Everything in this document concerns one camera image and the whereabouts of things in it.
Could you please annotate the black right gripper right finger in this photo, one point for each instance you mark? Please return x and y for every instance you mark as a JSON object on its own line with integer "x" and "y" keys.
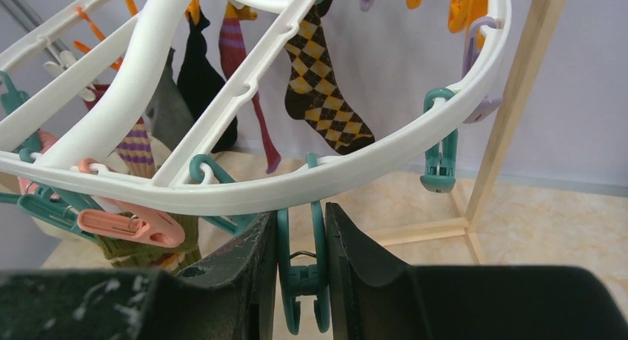
{"x": 375, "y": 295}

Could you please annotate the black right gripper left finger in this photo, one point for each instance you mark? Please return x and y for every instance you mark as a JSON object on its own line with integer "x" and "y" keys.
{"x": 229, "y": 294}

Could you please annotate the pink clothes clip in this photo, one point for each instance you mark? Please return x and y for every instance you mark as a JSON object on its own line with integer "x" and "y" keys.
{"x": 145, "y": 225}

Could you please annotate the olive green orange sock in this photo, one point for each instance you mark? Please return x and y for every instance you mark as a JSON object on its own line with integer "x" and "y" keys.
{"x": 126, "y": 254}

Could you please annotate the teal side clothes clip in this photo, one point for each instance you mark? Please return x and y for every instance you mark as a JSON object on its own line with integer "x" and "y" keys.
{"x": 440, "y": 163}

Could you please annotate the striped beige maroon sock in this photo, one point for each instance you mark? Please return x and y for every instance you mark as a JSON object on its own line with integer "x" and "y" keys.
{"x": 134, "y": 149}

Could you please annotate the grey sock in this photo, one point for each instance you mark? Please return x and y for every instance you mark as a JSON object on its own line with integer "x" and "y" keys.
{"x": 170, "y": 117}

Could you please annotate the thin brown argyle sock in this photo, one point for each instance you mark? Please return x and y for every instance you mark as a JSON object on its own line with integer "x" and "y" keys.
{"x": 312, "y": 93}

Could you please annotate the black sock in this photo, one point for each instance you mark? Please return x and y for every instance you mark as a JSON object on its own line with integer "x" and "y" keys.
{"x": 198, "y": 82}

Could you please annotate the maroon purple sock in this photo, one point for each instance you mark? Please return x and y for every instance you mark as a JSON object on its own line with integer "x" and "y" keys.
{"x": 233, "y": 56}

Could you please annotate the orange clothes clip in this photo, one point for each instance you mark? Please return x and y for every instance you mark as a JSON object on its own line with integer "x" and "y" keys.
{"x": 463, "y": 13}

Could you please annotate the wooden drying rack frame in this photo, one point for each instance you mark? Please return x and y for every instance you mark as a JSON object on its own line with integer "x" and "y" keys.
{"x": 539, "y": 27}

